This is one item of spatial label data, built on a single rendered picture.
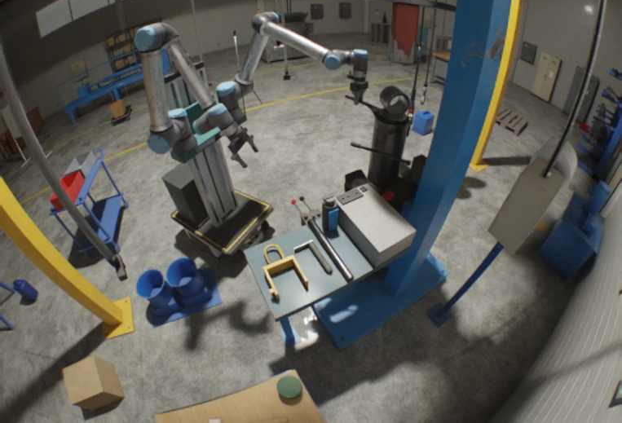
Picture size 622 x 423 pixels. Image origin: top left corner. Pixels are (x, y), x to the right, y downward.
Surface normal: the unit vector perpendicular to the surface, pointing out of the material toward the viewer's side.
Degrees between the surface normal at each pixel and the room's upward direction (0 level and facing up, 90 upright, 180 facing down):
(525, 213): 90
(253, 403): 0
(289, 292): 0
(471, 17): 90
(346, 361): 0
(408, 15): 90
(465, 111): 90
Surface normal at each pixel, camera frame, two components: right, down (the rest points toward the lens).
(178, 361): -0.03, -0.74
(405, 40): -0.26, 0.65
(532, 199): -0.88, 0.33
